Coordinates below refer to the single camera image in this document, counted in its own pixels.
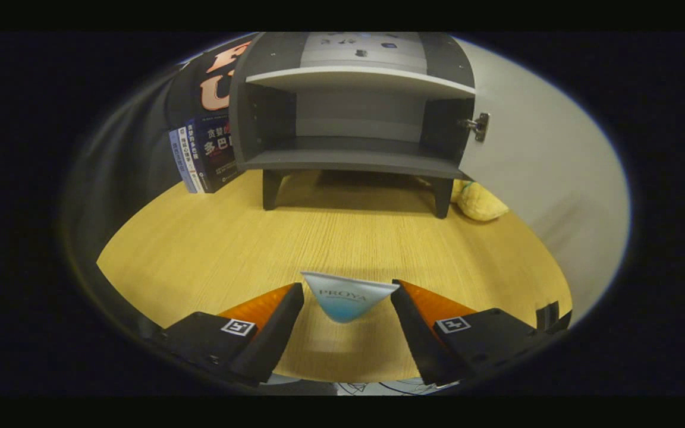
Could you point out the dark grey cabinet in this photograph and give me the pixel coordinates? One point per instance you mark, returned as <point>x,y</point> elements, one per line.
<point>354,113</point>

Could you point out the white and blue tube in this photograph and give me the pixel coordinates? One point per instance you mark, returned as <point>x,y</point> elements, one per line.
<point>345,297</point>

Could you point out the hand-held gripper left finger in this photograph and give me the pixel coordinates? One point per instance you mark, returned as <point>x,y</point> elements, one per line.
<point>274,339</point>

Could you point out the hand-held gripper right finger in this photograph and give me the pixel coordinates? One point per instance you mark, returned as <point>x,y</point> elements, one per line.
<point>420,333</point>

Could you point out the white spine book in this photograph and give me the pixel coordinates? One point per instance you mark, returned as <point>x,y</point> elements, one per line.
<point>192,157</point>

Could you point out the dark navy book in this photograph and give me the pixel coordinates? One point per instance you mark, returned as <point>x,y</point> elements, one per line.
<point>217,154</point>

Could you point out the yellow plush toy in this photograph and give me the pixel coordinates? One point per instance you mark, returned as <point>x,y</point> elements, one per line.
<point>482,202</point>

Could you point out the black backdrop cloth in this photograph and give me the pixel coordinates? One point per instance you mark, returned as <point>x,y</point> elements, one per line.
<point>191,89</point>

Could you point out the black bracket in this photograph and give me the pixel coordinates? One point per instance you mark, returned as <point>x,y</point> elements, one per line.
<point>556,318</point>

